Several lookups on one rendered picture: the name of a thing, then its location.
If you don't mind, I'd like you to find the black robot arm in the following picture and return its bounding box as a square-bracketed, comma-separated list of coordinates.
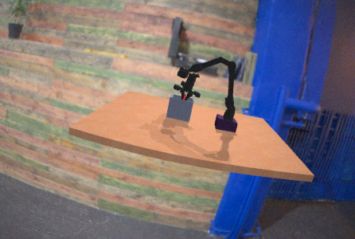
[177, 57, 236, 122]

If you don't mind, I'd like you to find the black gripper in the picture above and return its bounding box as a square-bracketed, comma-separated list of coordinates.
[174, 80, 201, 100]

